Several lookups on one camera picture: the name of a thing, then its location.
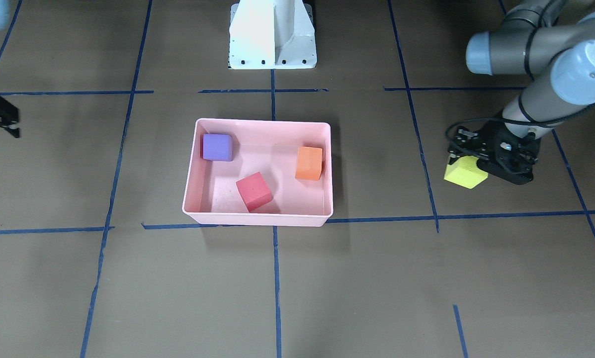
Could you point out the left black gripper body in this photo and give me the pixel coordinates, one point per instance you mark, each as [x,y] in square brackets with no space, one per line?
[489,138]

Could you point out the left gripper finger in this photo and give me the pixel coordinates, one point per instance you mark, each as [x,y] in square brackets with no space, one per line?
[465,143]

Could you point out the yellow foam block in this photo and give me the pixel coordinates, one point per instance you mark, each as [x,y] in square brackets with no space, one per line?
[465,172]

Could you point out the orange foam block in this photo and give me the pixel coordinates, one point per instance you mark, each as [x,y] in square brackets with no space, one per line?
[309,163]

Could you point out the pink foam block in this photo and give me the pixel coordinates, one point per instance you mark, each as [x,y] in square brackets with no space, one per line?
[254,191]

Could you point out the purple foam block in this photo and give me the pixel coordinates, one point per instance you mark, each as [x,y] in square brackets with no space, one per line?
[217,147]

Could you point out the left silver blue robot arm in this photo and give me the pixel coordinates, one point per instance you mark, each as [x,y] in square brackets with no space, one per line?
[560,62]

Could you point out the pink plastic bin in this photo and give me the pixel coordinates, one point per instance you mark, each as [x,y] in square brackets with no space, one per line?
[270,148]

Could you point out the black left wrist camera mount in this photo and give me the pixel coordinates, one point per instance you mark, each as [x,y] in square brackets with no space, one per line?
[515,162]

